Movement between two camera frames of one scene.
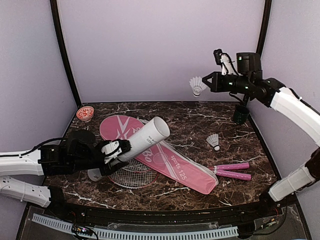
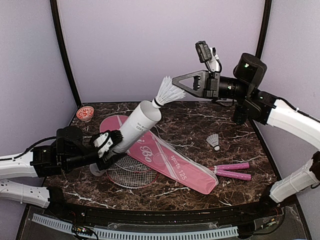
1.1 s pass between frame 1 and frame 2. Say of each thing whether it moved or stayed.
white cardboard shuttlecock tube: moved
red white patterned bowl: stayed
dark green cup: stayed
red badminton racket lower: stayed
